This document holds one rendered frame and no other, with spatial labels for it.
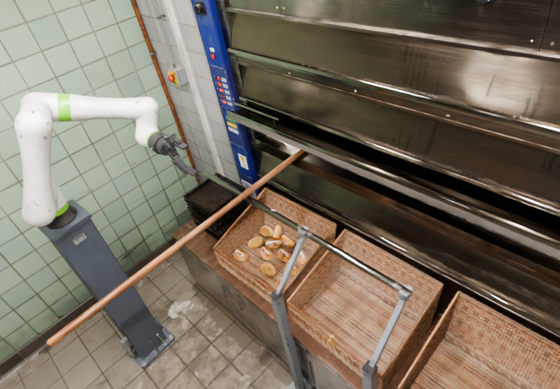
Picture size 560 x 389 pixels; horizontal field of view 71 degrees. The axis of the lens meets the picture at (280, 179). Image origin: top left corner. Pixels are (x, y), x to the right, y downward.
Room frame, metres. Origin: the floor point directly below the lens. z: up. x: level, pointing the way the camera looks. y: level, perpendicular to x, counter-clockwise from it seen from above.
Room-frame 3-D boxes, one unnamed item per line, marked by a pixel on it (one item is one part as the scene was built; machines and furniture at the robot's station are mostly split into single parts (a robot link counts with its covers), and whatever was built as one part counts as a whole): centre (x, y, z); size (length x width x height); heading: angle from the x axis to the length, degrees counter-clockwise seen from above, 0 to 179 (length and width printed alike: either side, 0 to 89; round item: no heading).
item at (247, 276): (1.52, 0.10, 0.72); 0.56 x 0.49 x 0.28; 40
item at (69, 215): (1.56, 1.12, 1.23); 0.26 x 0.15 x 0.06; 43
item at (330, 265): (1.06, -0.27, 0.72); 0.56 x 0.49 x 0.28; 38
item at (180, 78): (2.37, 0.50, 1.46); 0.10 x 0.07 x 0.10; 39
